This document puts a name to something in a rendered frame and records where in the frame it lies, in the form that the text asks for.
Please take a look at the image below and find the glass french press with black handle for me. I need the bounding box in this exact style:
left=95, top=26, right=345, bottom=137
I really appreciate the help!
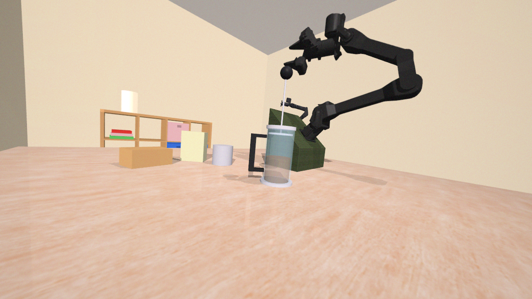
left=248, top=66, right=296, bottom=188

